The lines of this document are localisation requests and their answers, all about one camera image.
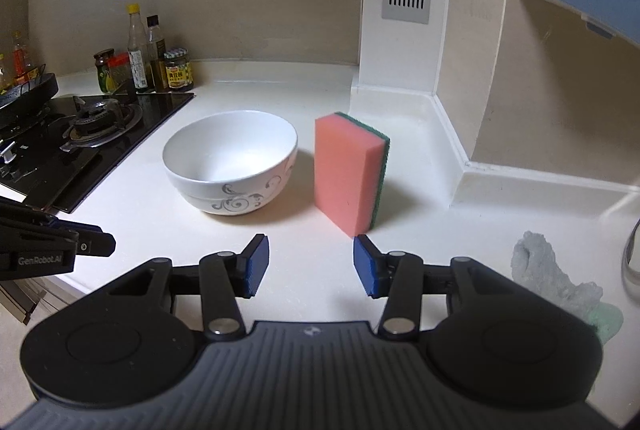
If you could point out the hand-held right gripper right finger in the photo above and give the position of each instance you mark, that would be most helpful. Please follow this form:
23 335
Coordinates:
364 265

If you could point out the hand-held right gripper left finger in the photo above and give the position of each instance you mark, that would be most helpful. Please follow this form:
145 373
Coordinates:
257 267

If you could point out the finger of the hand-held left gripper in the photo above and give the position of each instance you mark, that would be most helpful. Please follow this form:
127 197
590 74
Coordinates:
75 225
95 244

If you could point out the pink and green sponge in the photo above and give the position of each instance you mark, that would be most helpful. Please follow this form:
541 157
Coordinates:
345 169

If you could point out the white patterned bowl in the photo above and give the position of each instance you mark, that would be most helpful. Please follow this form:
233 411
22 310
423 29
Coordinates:
230 159

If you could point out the cabinet drawer front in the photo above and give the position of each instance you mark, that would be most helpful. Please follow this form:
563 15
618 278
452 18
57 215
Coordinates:
20 302

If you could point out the metal pot with lid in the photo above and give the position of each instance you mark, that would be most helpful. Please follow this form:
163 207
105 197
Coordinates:
97 119

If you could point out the black glass cooktop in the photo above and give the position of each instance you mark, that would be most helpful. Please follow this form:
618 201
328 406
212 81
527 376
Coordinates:
125 109

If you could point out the black pan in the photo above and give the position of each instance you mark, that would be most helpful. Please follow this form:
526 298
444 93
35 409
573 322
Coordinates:
27 97

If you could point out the small jar red lid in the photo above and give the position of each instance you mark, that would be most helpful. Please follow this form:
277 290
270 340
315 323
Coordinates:
102 72

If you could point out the red cap spice jar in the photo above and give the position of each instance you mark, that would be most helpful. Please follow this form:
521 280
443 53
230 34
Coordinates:
121 69

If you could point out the red sauce bottle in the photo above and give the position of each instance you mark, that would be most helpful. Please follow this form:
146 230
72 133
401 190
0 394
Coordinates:
22 59

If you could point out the grey cloth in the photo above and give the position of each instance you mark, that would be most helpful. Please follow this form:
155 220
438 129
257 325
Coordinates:
540 265

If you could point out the yellow cap clear bottle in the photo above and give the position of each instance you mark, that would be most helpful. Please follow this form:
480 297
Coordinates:
137 54

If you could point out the yellow label jar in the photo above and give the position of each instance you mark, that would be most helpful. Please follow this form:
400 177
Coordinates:
178 72

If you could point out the dark cap oil bottle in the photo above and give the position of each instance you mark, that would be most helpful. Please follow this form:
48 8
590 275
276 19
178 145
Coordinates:
157 59

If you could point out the green cloth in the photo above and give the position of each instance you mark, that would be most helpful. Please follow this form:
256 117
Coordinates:
607 322

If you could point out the metal faucet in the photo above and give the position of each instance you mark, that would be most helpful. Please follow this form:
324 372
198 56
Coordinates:
631 270

